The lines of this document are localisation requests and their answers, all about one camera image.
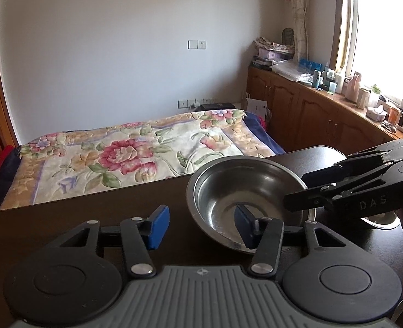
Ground tissue box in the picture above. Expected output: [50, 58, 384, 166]
[365, 106, 387, 122]

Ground floral blanket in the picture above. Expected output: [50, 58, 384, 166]
[0, 109, 277, 210]

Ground black box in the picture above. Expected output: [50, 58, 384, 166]
[201, 102, 235, 112]

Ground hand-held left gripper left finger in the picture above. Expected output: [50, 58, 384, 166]
[41, 205, 170, 278]

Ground cardboard box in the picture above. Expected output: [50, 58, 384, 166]
[245, 97, 269, 119]

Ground blue bed sheet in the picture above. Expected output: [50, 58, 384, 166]
[245, 111, 286, 155]

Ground wooden cabinet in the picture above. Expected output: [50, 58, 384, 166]
[247, 65, 403, 165]

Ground green capped bottle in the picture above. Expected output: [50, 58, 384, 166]
[369, 84, 383, 108]

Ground stainless steel bowl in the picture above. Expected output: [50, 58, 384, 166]
[360, 210, 403, 230]
[187, 156, 316, 254]

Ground pile of boxes and bags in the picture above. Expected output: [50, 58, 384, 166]
[254, 37, 296, 69]

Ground window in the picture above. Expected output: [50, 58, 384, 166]
[331, 0, 403, 110]

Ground patterned cream curtain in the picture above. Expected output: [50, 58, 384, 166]
[278, 0, 308, 53]

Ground dark navy cloth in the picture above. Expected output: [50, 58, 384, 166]
[0, 148, 22, 214]

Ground white jar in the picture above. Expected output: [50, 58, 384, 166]
[358, 87, 371, 109]

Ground woven hand fan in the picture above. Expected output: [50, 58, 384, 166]
[281, 27, 296, 46]

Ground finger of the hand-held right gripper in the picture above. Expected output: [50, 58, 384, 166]
[283, 159, 403, 212]
[301, 137, 403, 189]

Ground red cloth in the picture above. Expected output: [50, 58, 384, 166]
[0, 145, 16, 185]

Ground pink bottle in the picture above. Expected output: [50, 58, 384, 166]
[346, 72, 362, 103]

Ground clear plastic bags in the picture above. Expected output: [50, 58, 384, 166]
[272, 60, 316, 83]

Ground wall outlet strip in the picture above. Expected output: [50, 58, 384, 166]
[178, 98, 219, 109]

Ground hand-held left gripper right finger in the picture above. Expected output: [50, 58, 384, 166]
[234, 205, 355, 277]

